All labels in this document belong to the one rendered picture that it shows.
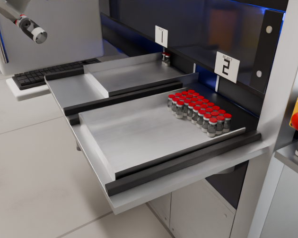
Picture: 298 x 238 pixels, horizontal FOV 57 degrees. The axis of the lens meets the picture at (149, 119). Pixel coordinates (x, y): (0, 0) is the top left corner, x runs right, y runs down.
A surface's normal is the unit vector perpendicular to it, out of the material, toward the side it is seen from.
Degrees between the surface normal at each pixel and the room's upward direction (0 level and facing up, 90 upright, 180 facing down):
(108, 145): 0
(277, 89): 90
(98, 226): 0
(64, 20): 90
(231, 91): 90
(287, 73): 90
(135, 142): 0
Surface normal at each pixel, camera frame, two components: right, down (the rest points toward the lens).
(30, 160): 0.00, -0.85
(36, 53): 0.57, 0.43
